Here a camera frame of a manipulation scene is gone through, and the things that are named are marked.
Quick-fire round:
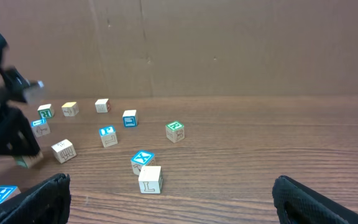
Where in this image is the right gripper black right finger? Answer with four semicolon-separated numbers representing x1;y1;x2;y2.
272;175;358;224

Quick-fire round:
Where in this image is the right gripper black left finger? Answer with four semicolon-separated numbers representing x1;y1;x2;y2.
0;173;71;224

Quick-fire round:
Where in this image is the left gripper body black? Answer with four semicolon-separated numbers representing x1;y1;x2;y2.
0;105;40;156

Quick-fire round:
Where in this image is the green 4 block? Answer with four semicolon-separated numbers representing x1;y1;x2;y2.
13;151;44;169

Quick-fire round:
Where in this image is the blue P block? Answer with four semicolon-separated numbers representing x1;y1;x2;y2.
99;126;118;147

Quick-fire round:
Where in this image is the blue sided block picture top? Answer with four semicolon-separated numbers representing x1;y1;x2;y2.
122;110;139;128

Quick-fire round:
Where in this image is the green letter block left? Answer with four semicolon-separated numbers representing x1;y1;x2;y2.
30;118;50;138

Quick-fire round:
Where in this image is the green number block top-left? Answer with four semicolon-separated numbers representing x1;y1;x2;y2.
37;104;55;119

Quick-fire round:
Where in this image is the blue H block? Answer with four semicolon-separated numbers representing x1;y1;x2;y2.
0;185;21;204

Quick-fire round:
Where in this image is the plain picture block left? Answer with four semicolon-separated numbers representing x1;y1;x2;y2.
52;139;76;164

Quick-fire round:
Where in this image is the yellow top block back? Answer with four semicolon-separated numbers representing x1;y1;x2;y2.
62;101;79;117

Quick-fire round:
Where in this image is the plain wooden block back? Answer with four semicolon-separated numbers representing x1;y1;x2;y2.
94;98;111;113

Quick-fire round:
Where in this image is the blue X block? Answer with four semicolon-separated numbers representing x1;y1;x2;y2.
131;151;156;175

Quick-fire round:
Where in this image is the plain block beside X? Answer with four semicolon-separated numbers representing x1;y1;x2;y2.
138;166;163;194

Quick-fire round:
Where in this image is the green R block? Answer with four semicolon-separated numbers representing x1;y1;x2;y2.
165;121;185;143

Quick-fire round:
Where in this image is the cardboard wall panel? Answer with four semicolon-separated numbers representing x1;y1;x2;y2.
0;1;358;98

